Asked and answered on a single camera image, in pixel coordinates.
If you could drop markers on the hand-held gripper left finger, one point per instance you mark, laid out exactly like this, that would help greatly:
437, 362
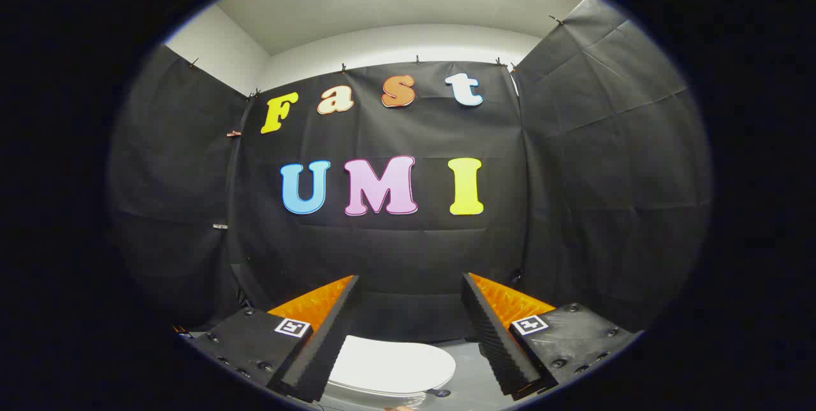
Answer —
319, 353

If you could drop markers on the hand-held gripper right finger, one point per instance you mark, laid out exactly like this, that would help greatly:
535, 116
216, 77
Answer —
494, 347

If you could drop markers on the black lid pull tab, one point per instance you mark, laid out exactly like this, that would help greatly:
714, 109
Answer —
441, 392

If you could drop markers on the black backdrop cloth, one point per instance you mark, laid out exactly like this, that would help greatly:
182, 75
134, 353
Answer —
395, 252

